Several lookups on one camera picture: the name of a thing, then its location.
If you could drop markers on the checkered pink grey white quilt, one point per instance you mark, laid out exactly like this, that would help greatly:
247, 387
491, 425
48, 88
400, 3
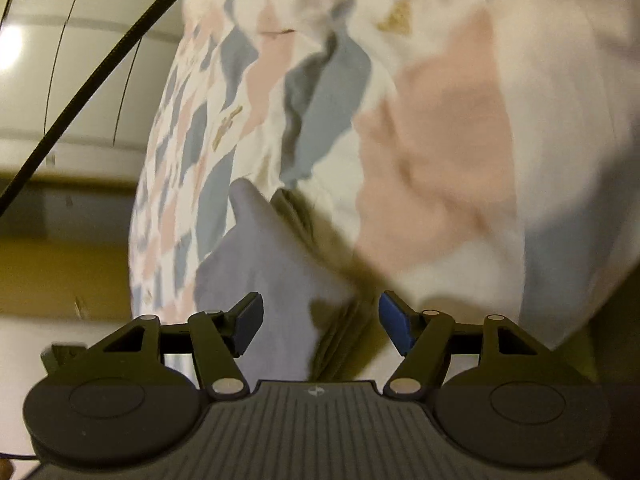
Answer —
473, 156

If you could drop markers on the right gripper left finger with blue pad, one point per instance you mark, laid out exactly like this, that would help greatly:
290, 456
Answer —
139, 392

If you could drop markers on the grey-purple garment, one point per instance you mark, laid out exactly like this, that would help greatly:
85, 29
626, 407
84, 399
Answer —
313, 315

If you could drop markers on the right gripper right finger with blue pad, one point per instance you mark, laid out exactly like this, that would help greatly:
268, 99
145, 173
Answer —
496, 392

